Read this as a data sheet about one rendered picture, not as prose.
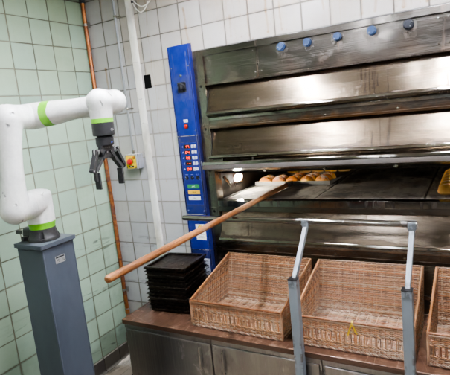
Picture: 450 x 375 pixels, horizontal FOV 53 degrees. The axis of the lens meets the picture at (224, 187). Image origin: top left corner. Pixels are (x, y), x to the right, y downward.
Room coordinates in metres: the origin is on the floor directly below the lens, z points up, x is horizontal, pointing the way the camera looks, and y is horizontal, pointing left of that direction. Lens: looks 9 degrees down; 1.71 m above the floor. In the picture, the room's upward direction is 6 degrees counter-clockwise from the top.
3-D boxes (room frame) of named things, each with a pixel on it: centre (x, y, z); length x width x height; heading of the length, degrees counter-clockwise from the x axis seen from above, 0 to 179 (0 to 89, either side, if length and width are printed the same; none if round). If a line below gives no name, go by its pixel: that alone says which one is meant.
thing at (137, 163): (3.05, 0.59, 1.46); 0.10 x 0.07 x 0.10; 60
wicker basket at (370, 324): (2.10, -0.61, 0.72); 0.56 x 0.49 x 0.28; 61
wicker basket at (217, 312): (2.39, -0.10, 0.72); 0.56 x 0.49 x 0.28; 59
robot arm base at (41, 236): (2.18, 0.95, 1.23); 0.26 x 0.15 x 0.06; 59
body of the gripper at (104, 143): (1.91, 0.48, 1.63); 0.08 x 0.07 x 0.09; 150
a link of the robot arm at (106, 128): (1.91, 0.48, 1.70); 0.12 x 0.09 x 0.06; 60
